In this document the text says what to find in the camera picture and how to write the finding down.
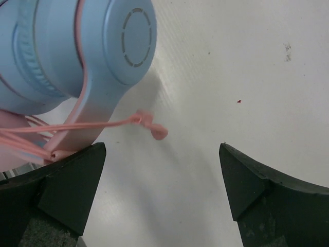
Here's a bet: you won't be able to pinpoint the pink headphone cable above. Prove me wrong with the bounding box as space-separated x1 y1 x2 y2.
0 110 169 164

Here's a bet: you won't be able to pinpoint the blue pink cat-ear headphones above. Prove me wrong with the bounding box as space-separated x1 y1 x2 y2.
1 1 157 171

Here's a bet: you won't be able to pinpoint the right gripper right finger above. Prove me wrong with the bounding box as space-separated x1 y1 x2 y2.
219 143 328 246

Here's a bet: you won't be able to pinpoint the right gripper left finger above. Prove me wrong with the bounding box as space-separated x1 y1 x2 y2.
1 143 106 246

